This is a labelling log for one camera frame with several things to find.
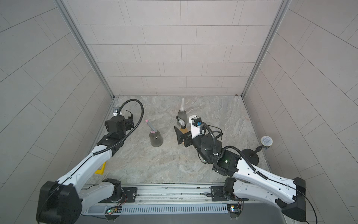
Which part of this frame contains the aluminium corner frame post left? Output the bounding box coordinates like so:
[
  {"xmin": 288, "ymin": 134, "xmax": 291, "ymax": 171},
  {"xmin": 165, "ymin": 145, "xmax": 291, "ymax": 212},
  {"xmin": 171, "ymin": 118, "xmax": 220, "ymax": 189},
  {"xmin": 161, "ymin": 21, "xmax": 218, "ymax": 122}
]
[{"xmin": 54, "ymin": 0, "xmax": 115, "ymax": 100}]

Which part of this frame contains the black corrugated left cable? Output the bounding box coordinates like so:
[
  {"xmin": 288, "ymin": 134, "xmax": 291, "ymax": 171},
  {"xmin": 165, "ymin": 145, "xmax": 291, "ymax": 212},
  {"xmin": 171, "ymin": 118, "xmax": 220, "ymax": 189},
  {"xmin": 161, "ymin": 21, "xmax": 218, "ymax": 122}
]
[{"xmin": 92, "ymin": 98, "xmax": 145, "ymax": 156}]

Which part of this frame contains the aluminium corner frame post right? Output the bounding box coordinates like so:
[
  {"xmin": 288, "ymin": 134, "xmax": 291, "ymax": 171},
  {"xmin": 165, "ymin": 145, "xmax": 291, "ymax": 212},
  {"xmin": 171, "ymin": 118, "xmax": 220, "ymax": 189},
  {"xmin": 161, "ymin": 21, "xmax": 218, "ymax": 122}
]
[{"xmin": 241, "ymin": 0, "xmax": 291, "ymax": 99}]

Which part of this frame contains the orange translucent spray bottle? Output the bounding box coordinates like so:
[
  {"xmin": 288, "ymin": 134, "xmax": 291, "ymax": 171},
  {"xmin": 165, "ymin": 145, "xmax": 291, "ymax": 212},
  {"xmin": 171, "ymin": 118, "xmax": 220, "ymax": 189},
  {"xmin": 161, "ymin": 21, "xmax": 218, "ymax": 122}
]
[{"xmin": 179, "ymin": 128, "xmax": 190, "ymax": 134}]

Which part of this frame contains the black spray nozzle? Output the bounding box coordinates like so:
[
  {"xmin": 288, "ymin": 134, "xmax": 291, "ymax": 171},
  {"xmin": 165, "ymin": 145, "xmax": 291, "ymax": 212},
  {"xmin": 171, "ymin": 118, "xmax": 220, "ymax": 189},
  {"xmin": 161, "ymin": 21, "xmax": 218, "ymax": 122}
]
[{"xmin": 176, "ymin": 115, "xmax": 187, "ymax": 129}]

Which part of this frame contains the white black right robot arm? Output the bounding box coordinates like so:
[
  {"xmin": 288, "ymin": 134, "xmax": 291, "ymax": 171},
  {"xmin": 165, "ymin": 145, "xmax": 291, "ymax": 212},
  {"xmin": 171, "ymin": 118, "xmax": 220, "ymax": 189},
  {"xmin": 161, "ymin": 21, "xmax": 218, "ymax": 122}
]
[{"xmin": 174, "ymin": 127, "xmax": 307, "ymax": 222}]

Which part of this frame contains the black corrugated cable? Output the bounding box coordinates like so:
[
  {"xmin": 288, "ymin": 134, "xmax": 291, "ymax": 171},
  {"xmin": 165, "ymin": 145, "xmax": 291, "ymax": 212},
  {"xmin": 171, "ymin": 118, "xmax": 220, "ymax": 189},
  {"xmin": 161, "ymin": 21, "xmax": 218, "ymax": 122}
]
[
  {"xmin": 92, "ymin": 98, "xmax": 145, "ymax": 156},
  {"xmin": 200, "ymin": 122, "xmax": 269, "ymax": 180}
]

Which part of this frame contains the clear grey spray bottle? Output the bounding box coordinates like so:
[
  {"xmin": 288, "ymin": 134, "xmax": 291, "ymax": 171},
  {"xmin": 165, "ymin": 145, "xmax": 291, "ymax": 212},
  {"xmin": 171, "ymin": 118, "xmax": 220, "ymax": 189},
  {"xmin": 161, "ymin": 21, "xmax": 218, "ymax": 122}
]
[{"xmin": 177, "ymin": 110, "xmax": 188, "ymax": 123}]

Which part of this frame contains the yellow triangular spray nozzle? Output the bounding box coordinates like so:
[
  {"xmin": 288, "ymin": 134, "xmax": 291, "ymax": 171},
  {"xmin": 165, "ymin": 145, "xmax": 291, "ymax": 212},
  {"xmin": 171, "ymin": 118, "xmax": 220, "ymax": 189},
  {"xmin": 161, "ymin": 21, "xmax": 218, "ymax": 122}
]
[{"xmin": 95, "ymin": 162, "xmax": 106, "ymax": 175}]

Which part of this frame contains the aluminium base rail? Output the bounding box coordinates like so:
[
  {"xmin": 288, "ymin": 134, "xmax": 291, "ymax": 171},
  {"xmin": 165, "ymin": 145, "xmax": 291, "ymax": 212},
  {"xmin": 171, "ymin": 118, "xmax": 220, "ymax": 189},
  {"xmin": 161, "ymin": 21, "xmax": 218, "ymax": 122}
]
[{"xmin": 79, "ymin": 181, "xmax": 283, "ymax": 220}]

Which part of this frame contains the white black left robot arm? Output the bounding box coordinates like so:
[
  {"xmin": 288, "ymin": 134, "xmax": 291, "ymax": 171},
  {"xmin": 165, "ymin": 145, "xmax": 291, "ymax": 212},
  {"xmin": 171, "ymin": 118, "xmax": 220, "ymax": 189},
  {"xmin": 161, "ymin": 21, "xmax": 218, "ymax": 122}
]
[{"xmin": 36, "ymin": 114, "xmax": 135, "ymax": 224}]

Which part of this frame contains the pink spray nozzle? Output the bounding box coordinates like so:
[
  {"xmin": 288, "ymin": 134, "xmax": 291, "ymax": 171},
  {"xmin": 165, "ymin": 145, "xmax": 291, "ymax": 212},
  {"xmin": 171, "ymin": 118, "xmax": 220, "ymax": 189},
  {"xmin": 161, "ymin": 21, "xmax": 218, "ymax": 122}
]
[{"xmin": 145, "ymin": 120, "xmax": 157, "ymax": 133}]

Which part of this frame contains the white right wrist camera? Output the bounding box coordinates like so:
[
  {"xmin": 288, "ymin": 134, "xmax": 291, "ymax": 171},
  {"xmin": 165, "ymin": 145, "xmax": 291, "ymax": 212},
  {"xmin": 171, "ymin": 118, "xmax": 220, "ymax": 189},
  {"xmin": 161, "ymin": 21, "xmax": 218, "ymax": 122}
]
[{"xmin": 188, "ymin": 115, "xmax": 204, "ymax": 139}]

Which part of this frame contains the aluminium corner frame post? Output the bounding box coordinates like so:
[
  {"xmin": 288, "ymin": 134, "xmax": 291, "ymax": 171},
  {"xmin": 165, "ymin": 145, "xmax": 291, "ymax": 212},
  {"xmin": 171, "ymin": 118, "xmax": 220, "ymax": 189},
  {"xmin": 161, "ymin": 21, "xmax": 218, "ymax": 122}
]
[
  {"xmin": 54, "ymin": 0, "xmax": 115, "ymax": 100},
  {"xmin": 241, "ymin": 0, "xmax": 291, "ymax": 99}
]

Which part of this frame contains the black corrugated right cable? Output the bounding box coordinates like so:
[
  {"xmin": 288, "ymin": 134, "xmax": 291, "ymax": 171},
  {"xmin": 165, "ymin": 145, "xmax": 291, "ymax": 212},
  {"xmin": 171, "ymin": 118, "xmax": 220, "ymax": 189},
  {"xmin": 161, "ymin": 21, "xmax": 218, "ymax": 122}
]
[{"xmin": 200, "ymin": 122, "xmax": 269, "ymax": 180}]

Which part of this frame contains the dark grey spray bottle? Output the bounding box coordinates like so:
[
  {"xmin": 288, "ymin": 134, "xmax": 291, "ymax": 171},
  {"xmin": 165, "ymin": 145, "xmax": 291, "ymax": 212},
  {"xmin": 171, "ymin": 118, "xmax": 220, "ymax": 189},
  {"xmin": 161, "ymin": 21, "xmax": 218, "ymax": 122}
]
[{"xmin": 149, "ymin": 131, "xmax": 163, "ymax": 147}]

